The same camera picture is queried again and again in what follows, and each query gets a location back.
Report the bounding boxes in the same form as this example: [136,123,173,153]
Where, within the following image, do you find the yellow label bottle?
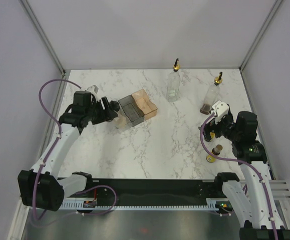
[208,132,215,142]
[206,144,223,163]

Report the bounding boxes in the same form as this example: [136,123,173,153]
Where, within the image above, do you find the white cable duct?
[59,198,228,211]

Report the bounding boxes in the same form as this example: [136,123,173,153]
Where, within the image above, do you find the orange plastic bin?
[131,89,157,121]

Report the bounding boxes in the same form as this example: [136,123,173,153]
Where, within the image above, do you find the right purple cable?
[200,114,279,240]

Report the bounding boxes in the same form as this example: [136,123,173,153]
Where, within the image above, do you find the upper yellow label bottle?
[208,132,215,142]

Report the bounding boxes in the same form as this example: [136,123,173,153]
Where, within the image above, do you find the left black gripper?
[85,96,118,126]

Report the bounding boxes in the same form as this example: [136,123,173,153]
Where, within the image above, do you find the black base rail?
[67,177,235,208]

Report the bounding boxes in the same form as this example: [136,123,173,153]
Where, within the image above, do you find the grey plastic bin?
[118,95,144,127]

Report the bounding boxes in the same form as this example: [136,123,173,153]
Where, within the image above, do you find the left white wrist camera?
[86,85,99,96]

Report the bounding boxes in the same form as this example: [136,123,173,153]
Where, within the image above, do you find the black cap shaker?
[111,112,127,129]
[109,100,120,112]

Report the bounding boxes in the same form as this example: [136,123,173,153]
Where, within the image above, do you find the dark sauce glass bottle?
[200,72,223,115]

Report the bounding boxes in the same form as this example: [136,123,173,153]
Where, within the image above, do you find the left aluminium frame post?
[19,0,66,76]

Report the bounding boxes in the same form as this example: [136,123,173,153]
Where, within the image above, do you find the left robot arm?
[18,91,120,212]

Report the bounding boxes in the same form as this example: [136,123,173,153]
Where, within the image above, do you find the lower yellow label bottle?
[206,144,223,163]

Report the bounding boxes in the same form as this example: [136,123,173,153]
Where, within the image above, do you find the aluminium frame post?
[239,0,284,72]
[19,0,66,76]

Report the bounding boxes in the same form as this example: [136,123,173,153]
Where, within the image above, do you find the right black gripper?
[198,112,241,142]

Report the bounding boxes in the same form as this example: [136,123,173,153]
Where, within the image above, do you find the clear plastic bin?
[113,116,131,131]

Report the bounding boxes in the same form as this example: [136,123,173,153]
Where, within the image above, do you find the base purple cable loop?
[76,186,119,218]

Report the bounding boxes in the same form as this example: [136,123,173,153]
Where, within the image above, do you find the clear square oil bottle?
[166,58,180,102]

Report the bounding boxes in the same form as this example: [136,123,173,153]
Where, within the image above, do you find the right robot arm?
[200,110,290,240]

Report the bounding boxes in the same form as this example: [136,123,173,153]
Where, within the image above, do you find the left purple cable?
[31,78,83,221]

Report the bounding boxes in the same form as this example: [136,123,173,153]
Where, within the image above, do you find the right aluminium frame post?
[239,0,284,72]

